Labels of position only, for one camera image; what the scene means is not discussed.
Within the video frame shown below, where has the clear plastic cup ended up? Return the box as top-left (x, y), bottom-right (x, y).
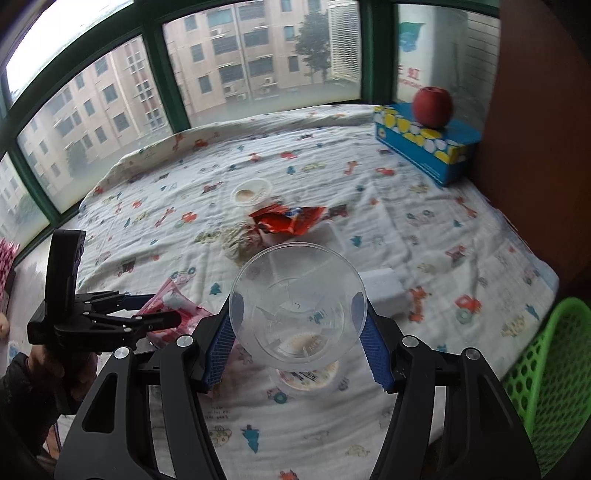
top-left (228, 242), bottom-right (369, 371)

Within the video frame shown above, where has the green mesh trash basket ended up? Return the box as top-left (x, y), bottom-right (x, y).
top-left (503, 297), bottom-right (590, 476)

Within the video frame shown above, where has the person's left hand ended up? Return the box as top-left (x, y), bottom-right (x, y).
top-left (27, 345), bottom-right (97, 384)

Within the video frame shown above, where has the pink snack packet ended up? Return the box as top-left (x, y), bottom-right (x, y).
top-left (137, 279), bottom-right (212, 349)

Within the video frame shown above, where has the pink patterned cloth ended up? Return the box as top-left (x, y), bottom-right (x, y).
top-left (0, 238), bottom-right (20, 296)

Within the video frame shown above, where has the printed round foil lid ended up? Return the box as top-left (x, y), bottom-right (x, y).
top-left (270, 361), bottom-right (346, 396)

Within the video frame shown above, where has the crumpled white paper bag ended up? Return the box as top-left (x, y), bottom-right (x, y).
top-left (221, 223), bottom-right (266, 266)

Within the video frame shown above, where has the small clear sauce cup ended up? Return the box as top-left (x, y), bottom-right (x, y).
top-left (230, 178), bottom-right (273, 207)

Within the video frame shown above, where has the orange snack wrapper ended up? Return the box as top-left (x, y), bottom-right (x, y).
top-left (249, 203), bottom-right (325, 236)

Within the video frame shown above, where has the printed white bed sheet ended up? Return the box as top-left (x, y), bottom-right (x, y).
top-left (43, 103), bottom-right (561, 480)

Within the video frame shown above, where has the clear rectangular plastic container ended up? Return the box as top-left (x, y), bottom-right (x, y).
top-left (260, 220), bottom-right (346, 255)

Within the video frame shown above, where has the blue tissue box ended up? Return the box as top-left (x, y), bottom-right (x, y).
top-left (373, 103), bottom-right (481, 186)

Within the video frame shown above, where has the brown wooden cabinet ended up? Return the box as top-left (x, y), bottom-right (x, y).
top-left (474, 1), bottom-right (590, 300)

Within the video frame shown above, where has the red apple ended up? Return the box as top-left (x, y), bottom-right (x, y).
top-left (412, 86), bottom-right (454, 130)

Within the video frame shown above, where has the green window frame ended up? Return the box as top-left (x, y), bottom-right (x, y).
top-left (1, 1), bottom-right (501, 256)

